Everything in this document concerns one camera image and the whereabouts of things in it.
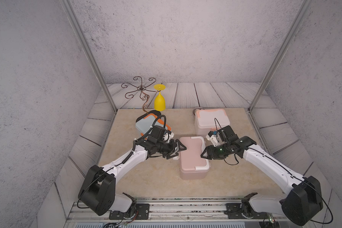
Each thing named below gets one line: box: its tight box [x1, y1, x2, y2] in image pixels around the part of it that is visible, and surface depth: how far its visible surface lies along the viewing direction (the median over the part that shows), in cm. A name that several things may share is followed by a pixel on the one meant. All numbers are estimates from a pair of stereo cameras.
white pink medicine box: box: [194, 108, 231, 138], surface depth 99 cm
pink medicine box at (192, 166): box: [179, 135, 211, 181], surface depth 79 cm
